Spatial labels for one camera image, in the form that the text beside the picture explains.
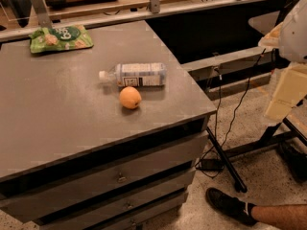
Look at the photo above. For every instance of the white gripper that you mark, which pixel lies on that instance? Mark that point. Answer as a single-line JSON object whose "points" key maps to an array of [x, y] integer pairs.
{"points": [[295, 35]]}

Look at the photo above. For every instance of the orange fruit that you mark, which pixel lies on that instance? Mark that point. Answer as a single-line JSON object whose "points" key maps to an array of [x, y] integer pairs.
{"points": [[130, 98]]}

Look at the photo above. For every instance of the green rice chip bag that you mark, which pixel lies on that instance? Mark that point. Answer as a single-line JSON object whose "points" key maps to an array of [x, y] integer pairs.
{"points": [[60, 39]]}

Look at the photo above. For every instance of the clear plastic water bottle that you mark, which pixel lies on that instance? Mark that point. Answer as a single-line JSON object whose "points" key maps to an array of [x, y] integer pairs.
{"points": [[135, 74]]}

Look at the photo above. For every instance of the person's bare leg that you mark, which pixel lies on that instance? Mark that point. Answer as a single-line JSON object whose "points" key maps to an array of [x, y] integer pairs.
{"points": [[283, 217]]}

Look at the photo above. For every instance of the black shoe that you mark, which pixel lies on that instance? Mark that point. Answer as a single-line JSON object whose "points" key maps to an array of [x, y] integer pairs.
{"points": [[230, 206]]}

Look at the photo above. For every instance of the grey drawer cabinet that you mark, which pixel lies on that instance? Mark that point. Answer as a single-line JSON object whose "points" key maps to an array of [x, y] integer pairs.
{"points": [[73, 158]]}

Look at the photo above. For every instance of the metal railing shelf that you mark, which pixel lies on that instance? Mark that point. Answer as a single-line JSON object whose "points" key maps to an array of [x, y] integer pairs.
{"points": [[101, 14]]}

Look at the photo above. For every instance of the black table leg frame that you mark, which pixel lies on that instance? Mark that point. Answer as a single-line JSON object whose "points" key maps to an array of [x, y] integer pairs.
{"points": [[217, 158]]}

